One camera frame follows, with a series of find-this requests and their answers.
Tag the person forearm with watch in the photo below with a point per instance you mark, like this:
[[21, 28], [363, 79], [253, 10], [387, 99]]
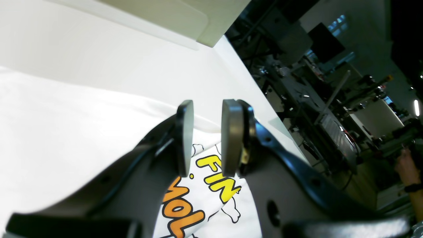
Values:
[[410, 175]]

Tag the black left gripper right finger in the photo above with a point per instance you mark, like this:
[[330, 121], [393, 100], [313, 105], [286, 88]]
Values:
[[291, 198]]

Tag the white t-shirt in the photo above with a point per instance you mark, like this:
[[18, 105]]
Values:
[[56, 136]]

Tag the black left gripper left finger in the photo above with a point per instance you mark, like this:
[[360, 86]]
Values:
[[123, 200]]

